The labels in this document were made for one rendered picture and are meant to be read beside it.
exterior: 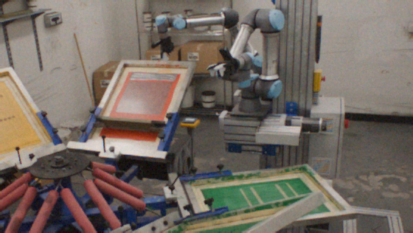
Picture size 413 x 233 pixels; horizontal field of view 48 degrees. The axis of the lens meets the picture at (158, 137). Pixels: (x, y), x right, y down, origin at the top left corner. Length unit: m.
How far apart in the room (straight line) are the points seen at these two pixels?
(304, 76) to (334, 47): 3.26
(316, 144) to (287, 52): 0.64
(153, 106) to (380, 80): 3.93
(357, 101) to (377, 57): 0.61
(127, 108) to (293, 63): 1.14
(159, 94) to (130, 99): 0.21
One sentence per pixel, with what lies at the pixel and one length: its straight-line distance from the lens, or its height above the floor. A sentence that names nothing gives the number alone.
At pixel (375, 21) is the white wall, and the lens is 6.33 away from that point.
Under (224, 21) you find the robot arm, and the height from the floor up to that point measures 1.78.
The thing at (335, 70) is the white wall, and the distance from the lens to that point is 6.46.
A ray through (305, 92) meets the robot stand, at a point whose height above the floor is 1.34.
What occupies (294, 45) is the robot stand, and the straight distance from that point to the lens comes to 3.12.
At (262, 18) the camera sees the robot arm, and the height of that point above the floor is 1.86.
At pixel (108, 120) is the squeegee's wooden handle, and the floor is 1.27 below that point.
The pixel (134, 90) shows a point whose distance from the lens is 3.30.
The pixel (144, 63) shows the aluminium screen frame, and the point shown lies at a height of 1.51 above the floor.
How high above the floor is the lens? 2.28
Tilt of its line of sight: 22 degrees down
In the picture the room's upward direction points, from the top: 4 degrees counter-clockwise
